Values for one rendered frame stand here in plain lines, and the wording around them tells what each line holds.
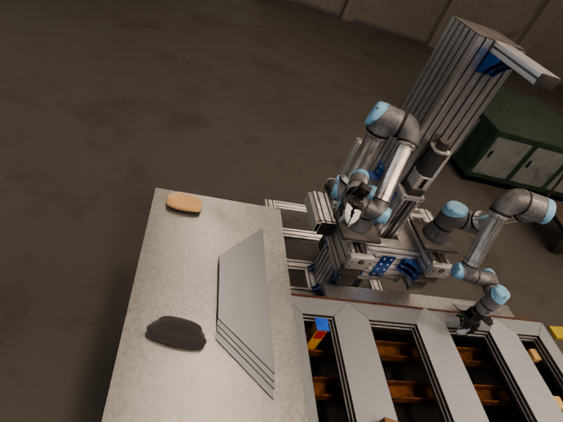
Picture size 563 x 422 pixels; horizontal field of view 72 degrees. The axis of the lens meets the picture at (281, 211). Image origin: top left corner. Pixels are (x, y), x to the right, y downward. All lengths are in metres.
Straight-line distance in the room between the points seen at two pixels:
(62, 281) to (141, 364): 1.56
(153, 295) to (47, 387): 1.15
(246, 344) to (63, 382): 1.32
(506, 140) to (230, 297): 4.66
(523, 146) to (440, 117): 3.88
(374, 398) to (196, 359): 0.76
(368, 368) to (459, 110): 1.23
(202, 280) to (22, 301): 1.47
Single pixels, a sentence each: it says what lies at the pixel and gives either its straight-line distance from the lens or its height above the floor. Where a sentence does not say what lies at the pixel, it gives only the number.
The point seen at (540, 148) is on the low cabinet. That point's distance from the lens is 5.99.
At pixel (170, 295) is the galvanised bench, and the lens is 1.47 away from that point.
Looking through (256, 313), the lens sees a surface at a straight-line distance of 1.46.
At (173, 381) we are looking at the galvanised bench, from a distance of 1.32.
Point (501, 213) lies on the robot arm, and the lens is 1.91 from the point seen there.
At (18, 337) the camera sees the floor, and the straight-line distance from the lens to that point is 2.65.
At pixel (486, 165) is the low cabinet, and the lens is 5.74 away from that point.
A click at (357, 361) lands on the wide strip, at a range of 1.79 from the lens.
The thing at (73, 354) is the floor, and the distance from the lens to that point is 2.55.
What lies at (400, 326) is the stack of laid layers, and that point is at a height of 0.84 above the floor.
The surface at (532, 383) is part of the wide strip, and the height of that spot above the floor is 0.87.
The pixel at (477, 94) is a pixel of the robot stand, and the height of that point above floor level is 1.81.
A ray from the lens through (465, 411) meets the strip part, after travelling 1.98.
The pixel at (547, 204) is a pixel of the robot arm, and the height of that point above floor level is 1.59.
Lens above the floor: 2.26
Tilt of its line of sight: 39 degrees down
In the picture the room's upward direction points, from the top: 23 degrees clockwise
